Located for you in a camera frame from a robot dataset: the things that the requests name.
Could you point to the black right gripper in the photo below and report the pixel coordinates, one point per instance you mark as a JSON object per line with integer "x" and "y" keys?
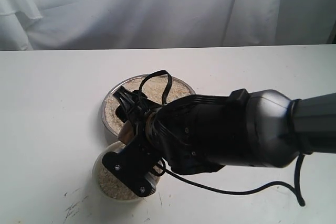
{"x": 194, "y": 134}

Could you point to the brown wooden cup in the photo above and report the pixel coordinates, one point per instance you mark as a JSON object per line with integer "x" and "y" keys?
{"x": 127, "y": 133}

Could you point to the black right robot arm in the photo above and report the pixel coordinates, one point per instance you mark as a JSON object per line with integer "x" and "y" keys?
{"x": 279, "y": 129}

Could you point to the rice in metal tray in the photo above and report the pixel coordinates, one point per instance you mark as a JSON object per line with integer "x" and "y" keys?
{"x": 155, "y": 90}

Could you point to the white ceramic bowl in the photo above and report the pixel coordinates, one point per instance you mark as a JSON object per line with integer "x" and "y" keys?
{"x": 117, "y": 147}

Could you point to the rice in white bowl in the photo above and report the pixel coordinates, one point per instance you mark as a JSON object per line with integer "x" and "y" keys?
{"x": 114, "y": 188}

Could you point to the round metal tray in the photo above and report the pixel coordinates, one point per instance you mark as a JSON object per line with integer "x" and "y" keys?
{"x": 105, "y": 119}

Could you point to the white fabric backdrop curtain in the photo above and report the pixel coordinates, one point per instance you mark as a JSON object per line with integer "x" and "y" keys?
{"x": 127, "y": 24}

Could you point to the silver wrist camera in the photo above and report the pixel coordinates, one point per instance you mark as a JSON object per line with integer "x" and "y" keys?
{"x": 133, "y": 164}

